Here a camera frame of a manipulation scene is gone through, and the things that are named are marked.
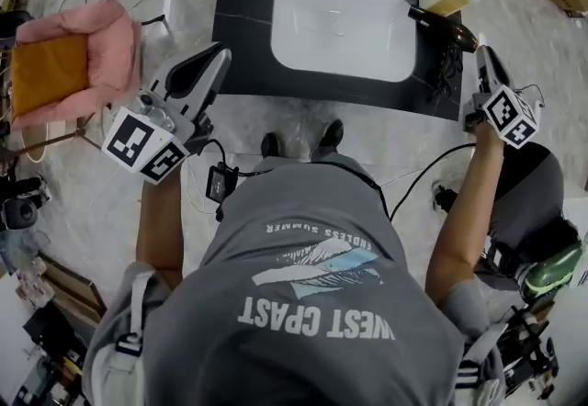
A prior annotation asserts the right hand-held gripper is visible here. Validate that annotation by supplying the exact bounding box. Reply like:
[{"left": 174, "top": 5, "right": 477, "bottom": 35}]
[{"left": 463, "top": 45, "right": 543, "bottom": 151}]

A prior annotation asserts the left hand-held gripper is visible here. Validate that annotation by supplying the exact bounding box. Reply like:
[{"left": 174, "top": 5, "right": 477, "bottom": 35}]
[{"left": 100, "top": 41, "right": 233, "bottom": 186}]

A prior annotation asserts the black hair dryer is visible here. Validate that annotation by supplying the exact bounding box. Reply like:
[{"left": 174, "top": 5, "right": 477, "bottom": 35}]
[{"left": 407, "top": 4, "right": 479, "bottom": 100}]

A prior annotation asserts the black vanity cabinet with sink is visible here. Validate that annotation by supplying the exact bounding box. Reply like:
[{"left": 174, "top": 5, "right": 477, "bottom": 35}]
[{"left": 211, "top": 0, "right": 463, "bottom": 123}]

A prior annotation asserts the person's left forearm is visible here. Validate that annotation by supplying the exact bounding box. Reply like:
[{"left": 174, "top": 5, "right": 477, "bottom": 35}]
[{"left": 135, "top": 172, "right": 185, "bottom": 290}]

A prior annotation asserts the person's right forearm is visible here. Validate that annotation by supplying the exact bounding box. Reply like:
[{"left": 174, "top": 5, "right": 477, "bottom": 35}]
[{"left": 424, "top": 121, "right": 506, "bottom": 304}]

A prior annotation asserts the pink armchair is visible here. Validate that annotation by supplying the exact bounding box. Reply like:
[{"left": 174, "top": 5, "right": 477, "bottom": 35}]
[{"left": 9, "top": 0, "right": 143, "bottom": 132}]

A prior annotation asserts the person's left black shoe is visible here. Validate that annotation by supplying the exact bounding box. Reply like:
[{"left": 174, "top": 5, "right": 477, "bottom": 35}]
[{"left": 260, "top": 131, "right": 281, "bottom": 160}]

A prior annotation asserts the person's black shoe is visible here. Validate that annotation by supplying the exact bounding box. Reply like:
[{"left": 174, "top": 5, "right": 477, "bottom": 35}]
[
  {"left": 260, "top": 131, "right": 281, "bottom": 160},
  {"left": 311, "top": 118, "right": 345, "bottom": 162}
]

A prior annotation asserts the black waist device box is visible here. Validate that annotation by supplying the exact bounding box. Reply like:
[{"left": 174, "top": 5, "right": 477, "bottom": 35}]
[{"left": 205, "top": 161, "right": 240, "bottom": 209}]

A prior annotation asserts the orange seat cushion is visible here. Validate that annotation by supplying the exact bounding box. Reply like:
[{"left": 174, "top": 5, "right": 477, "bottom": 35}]
[{"left": 9, "top": 34, "right": 91, "bottom": 118}]

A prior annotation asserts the person's right black shoe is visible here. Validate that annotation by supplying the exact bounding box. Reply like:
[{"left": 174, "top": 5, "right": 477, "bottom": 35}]
[{"left": 311, "top": 118, "right": 345, "bottom": 162}]

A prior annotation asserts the round beige stool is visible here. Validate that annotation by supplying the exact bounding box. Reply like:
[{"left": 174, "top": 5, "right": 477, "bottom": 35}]
[{"left": 20, "top": 118, "right": 52, "bottom": 163}]

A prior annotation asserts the black round device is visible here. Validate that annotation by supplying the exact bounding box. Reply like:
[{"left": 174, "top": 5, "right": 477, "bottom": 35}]
[{"left": 0, "top": 174, "right": 51, "bottom": 231}]

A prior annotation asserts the person's grey printed t-shirt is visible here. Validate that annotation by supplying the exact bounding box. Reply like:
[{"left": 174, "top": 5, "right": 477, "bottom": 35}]
[{"left": 82, "top": 151, "right": 506, "bottom": 406}]

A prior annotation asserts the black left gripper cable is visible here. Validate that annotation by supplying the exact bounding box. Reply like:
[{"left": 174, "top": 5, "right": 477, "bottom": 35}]
[{"left": 204, "top": 138, "right": 229, "bottom": 166}]

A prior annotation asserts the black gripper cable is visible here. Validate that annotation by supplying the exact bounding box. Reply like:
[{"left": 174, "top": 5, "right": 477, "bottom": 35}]
[
  {"left": 204, "top": 138, "right": 229, "bottom": 166},
  {"left": 389, "top": 141, "right": 479, "bottom": 221}
]

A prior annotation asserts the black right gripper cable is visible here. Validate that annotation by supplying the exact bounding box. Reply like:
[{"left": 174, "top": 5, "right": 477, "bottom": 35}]
[{"left": 389, "top": 141, "right": 479, "bottom": 221}]

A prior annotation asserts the brown wooden frame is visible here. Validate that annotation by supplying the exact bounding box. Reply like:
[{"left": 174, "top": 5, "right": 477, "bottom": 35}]
[{"left": 39, "top": 251, "right": 107, "bottom": 327}]

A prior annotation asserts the grey shoulder strap with buckle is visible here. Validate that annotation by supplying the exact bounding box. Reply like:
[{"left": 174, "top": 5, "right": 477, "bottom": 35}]
[
  {"left": 457, "top": 321, "right": 506, "bottom": 406},
  {"left": 103, "top": 268, "right": 155, "bottom": 406}
]

